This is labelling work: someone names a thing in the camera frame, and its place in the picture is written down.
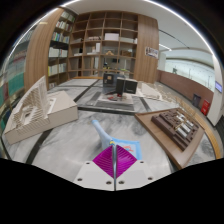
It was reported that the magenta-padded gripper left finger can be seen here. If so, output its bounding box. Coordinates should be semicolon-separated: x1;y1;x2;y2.
73;144;116;191

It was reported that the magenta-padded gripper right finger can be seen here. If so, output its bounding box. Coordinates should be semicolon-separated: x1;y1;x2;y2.
116;143;158;192

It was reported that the light blue printed towel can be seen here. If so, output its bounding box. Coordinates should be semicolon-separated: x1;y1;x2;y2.
91;119;143;176

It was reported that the flat wooden base board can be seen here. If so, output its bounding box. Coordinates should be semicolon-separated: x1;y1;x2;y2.
134;107;206;170

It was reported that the white architectural building model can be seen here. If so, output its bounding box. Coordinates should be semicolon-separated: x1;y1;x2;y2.
3;74;79;145

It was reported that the small white building model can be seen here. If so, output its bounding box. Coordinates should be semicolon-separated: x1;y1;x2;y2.
136;81;164;101

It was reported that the black bin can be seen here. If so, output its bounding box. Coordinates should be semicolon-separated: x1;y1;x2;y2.
192;93;202;108

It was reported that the glass-fronted book shelf unit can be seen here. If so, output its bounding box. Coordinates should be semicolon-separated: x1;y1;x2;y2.
0;29;34;134

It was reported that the grey model base plate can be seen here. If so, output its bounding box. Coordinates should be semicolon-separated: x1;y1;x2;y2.
94;92;135;108

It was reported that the wall screen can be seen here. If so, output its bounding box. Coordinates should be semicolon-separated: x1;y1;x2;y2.
214;80;224;94

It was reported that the wall poster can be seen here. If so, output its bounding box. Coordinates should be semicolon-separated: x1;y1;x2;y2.
144;46;160;60

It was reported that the wooden wall shelf unit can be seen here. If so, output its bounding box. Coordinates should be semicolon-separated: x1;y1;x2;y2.
23;7;160;91

